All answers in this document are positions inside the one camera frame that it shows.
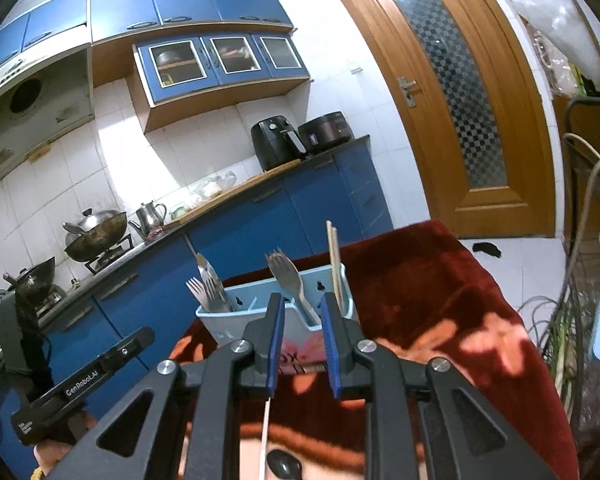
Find steel fork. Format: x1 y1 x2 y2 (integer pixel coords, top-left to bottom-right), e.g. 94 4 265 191
186 278 211 312

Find wooden chopstick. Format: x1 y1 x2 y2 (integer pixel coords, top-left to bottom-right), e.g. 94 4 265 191
326 220 342 306
330 226 344 309

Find blue lower kitchen cabinets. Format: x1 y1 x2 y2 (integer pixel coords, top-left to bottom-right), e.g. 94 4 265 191
0 135 396 476

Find person left hand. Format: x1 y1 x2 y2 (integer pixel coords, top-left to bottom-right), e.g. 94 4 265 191
31 412 97 480

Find light blue utensil box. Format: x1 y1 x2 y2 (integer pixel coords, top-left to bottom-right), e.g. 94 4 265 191
194 262 358 349

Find grey spork in box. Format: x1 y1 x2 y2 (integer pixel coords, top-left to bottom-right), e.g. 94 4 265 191
265 250 321 326

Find small black pan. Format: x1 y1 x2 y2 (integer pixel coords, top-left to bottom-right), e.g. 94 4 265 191
3 257 55 306

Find red floral table blanket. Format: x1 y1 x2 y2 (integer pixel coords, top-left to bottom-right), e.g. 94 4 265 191
239 220 579 479

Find black spoon on blanket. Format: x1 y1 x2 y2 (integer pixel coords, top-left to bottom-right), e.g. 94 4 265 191
266 448 302 480

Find wok with steel lid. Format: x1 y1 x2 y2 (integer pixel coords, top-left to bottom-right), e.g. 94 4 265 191
62 208 128 262

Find steel kettle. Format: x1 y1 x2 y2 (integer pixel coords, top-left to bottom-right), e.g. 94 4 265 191
128 202 166 240

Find black air fryer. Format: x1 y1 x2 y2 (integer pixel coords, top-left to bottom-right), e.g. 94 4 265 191
250 115 308 171

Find dark rice cooker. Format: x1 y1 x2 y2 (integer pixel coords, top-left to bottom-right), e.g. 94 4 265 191
298 112 353 155

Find grey range hood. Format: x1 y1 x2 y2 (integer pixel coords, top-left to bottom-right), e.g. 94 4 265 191
0 48 94 181

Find blue upper glass cabinet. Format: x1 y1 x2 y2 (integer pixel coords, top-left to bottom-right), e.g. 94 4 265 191
128 32 310 133

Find wooden door with glass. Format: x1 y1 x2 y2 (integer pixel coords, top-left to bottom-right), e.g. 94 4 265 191
341 0 556 238

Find white plastic bag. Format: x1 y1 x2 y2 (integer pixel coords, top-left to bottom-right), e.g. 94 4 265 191
510 0 600 86

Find silver door handle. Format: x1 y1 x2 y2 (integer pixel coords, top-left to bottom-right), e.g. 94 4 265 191
396 77 422 108

